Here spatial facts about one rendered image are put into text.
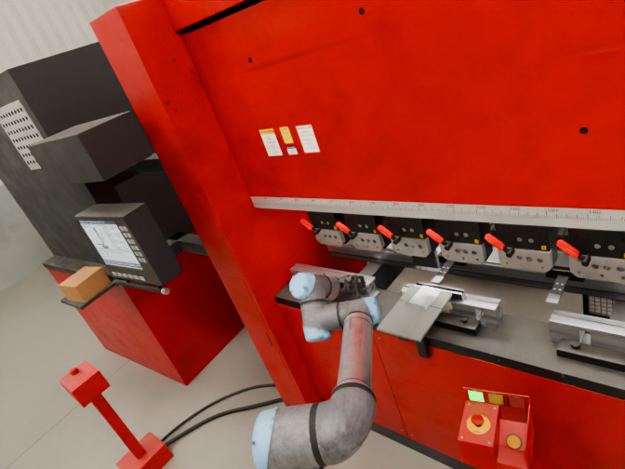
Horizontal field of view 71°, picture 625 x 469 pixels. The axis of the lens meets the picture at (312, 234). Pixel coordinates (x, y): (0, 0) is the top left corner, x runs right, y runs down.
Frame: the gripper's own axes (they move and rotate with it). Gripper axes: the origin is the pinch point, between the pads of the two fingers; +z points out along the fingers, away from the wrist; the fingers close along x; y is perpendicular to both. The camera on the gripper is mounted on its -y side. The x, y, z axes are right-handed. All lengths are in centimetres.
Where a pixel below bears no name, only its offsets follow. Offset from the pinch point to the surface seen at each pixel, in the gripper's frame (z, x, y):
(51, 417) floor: 16, -37, -318
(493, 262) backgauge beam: 54, 9, 27
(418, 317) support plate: 22.7, -9.7, 7.1
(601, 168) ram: -1, 16, 75
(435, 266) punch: 28.1, 8.1, 14.9
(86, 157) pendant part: -61, 65, -78
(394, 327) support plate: 17.3, -12.0, -0.3
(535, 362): 34, -29, 40
